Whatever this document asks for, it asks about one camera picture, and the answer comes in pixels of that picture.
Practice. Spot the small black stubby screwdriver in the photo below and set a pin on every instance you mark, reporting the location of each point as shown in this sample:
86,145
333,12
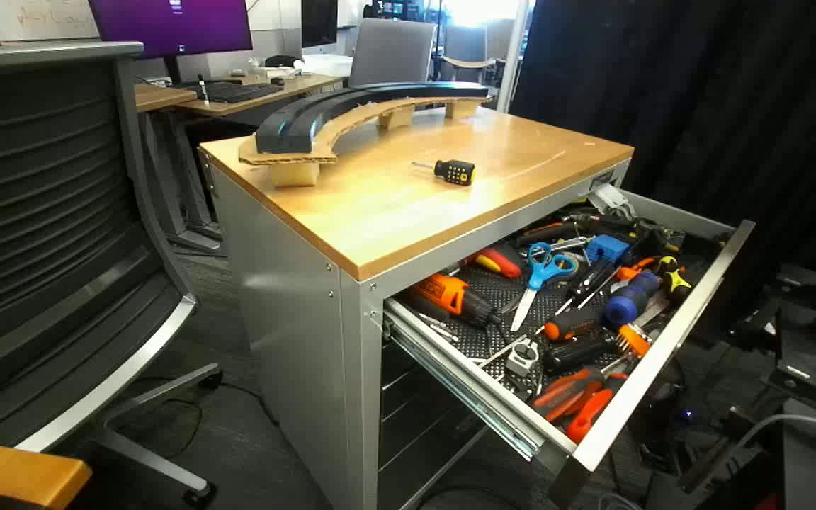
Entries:
455,170

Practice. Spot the open grey metal drawer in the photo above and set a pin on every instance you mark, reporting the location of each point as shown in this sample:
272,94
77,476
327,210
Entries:
496,373

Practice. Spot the orange black power tool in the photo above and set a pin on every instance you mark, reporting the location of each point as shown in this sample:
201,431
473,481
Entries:
456,298

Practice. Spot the grey metal tool cabinet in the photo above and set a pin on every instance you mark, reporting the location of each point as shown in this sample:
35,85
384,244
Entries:
315,265

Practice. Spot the blue plastic tool block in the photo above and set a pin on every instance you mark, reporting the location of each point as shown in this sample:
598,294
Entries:
604,248

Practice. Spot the grey fabric office chair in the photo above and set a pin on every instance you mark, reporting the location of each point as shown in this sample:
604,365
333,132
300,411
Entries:
392,53

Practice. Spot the black keyboard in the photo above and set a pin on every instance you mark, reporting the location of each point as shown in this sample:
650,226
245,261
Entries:
231,91

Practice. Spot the wooden office desk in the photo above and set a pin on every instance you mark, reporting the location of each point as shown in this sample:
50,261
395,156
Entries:
149,98

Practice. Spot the purple screen monitor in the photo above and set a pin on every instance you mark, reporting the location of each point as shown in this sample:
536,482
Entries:
174,26

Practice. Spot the black mesh office chair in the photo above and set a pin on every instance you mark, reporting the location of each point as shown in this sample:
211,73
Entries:
89,291

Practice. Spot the blue handled scissors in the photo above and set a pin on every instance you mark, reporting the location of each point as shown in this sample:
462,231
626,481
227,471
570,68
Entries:
544,265

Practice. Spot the blue handled screwdriver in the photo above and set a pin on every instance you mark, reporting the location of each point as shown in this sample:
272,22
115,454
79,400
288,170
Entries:
633,298

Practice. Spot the red handled pliers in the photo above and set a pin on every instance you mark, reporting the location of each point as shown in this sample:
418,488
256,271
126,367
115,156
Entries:
577,400

